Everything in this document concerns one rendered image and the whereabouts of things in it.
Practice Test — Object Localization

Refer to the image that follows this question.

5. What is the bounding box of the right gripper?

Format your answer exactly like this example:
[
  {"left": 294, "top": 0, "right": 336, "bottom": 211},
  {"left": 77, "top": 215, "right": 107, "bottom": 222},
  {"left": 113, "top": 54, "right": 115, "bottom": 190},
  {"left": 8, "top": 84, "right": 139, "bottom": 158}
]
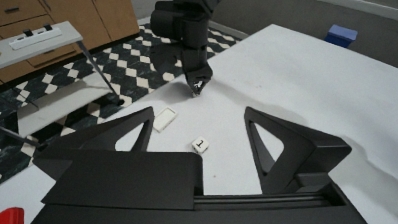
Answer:
[{"left": 182, "top": 43, "right": 213, "bottom": 95}]

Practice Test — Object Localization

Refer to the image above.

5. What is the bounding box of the white number cube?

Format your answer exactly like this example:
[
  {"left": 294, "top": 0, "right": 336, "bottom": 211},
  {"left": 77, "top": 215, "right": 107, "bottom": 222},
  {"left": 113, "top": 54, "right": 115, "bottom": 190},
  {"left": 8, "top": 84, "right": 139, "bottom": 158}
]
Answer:
[
  {"left": 191, "top": 83, "right": 202, "bottom": 97},
  {"left": 192, "top": 136, "right": 209, "bottom": 156}
]

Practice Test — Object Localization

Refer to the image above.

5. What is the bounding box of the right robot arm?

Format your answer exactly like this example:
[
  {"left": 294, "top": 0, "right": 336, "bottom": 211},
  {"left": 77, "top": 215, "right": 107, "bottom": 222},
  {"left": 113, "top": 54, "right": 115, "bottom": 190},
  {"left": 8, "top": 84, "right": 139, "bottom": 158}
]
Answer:
[{"left": 149, "top": 0, "right": 221, "bottom": 75}]

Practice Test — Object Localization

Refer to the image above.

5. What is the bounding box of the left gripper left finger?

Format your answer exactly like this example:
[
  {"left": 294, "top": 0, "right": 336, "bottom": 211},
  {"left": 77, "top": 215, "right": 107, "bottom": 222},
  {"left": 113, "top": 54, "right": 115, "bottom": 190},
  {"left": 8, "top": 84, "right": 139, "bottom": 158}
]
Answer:
[{"left": 47, "top": 106, "right": 155, "bottom": 151}]

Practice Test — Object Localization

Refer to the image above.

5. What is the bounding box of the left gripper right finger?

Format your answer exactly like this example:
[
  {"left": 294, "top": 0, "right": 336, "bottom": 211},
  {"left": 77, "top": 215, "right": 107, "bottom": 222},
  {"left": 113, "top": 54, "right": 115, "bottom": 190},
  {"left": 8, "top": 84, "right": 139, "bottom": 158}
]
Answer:
[{"left": 243, "top": 106, "right": 352, "bottom": 194}]

